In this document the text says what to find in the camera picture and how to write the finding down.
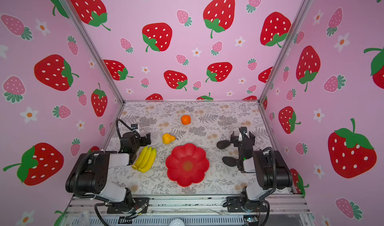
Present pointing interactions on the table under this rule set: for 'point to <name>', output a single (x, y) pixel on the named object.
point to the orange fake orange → (186, 119)
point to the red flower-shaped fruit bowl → (187, 165)
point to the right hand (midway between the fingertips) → (242, 131)
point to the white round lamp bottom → (176, 222)
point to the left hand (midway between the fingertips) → (142, 133)
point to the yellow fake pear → (167, 138)
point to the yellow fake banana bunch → (145, 159)
